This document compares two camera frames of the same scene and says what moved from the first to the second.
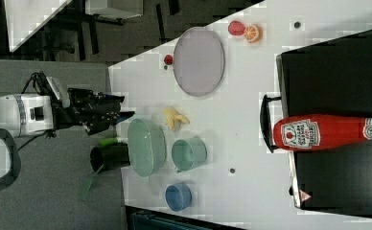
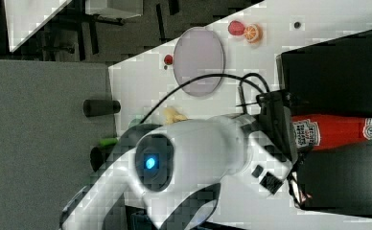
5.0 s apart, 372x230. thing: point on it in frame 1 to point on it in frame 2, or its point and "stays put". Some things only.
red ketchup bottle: x=311 y=131 stays put
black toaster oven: x=348 y=77 stays put
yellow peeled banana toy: x=174 y=119 stays put
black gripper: x=96 y=111 to x=277 y=123
